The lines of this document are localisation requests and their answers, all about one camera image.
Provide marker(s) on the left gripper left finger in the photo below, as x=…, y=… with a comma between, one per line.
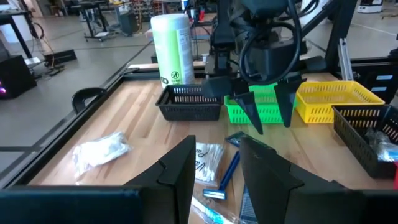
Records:
x=177, y=186

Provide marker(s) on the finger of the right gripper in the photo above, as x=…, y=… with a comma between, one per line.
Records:
x=286, y=102
x=248, y=109

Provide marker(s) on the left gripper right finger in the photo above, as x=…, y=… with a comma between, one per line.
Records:
x=270, y=193

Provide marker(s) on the dark blue lotion tube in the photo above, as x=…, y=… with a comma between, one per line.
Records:
x=247, y=208
x=234, y=138

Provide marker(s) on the cotton swab plastic bag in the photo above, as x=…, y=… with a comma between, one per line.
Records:
x=208, y=161

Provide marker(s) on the blue disposable razor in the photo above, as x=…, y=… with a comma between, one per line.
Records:
x=228, y=174

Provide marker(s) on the white cotton ball bag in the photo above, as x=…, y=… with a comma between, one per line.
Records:
x=99, y=152

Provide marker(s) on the blue white toothbrush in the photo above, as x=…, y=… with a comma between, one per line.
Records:
x=208, y=213
x=382, y=149

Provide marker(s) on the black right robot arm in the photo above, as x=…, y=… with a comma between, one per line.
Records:
x=224, y=31

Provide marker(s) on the green plastic basket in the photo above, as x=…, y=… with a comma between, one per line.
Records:
x=267, y=109

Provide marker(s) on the yellow plastic basket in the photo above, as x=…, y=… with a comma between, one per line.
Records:
x=326, y=105

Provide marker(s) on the black plastic basket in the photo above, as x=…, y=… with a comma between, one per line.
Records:
x=186, y=112
x=351, y=140

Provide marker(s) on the white green wipes canister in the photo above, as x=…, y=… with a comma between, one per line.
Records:
x=169, y=46

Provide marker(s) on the red plastic basket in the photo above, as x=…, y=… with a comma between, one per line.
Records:
x=395, y=177

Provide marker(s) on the flat black floor base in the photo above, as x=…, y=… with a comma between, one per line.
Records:
x=60, y=57

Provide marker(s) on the black wheeled cart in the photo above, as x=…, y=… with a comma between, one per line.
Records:
x=96, y=18

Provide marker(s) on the black equipment case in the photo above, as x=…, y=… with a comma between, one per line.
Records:
x=14, y=77

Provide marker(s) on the black workshop table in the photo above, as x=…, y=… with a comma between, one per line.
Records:
x=12, y=18

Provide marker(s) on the silver aluminium post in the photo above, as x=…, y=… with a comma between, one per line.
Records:
x=345, y=59

